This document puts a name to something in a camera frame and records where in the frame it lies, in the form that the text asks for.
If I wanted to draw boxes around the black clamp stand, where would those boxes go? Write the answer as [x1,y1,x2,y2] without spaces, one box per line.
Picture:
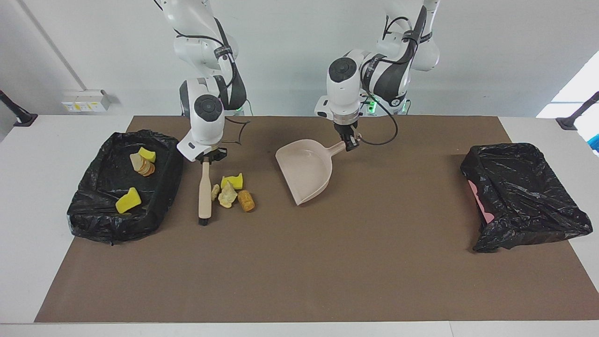
[556,91,599,131]
[0,90,38,127]

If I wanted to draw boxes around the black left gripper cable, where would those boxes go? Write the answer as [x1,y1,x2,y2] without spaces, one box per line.
[358,16,424,146]

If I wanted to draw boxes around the white wall outlet box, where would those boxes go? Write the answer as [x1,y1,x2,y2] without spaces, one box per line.
[62,90,113,113]

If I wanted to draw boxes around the beige hand brush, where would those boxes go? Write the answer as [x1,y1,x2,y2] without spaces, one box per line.
[198,157,212,226]

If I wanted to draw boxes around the right black lined bin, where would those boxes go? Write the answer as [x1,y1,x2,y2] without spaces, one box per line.
[460,143,593,253]

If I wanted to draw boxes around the beige layered sponge chunk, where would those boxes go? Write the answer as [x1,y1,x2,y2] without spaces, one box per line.
[130,153,156,177]

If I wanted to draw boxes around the brown table mat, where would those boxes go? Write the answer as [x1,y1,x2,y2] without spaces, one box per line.
[34,116,599,323]

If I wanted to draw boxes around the pink plastic bin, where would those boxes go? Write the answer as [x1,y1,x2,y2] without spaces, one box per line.
[469,180,494,223]

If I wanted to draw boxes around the black bag lined trash bin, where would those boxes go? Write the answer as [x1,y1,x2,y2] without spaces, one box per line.
[67,130,184,245]

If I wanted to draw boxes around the beige plastic dustpan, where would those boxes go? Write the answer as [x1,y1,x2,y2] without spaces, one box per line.
[275,139,347,205]

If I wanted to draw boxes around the thick yellow sponge piece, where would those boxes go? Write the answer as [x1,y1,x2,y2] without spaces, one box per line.
[116,187,142,214]

